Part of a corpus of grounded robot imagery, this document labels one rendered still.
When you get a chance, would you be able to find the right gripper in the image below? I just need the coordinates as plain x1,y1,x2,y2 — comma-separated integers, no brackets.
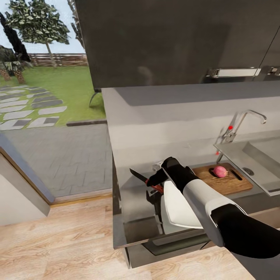
147,171,167,187

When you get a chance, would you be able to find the cutting board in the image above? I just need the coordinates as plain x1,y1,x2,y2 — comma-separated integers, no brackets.
192,163,254,196

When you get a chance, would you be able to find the parer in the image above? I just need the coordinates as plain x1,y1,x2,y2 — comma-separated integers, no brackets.
130,169,164,193

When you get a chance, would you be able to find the vidalia onion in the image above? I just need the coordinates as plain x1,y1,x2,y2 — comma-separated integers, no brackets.
211,166,227,178

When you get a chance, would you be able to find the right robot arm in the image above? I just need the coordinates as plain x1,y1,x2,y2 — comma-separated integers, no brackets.
147,156,280,280

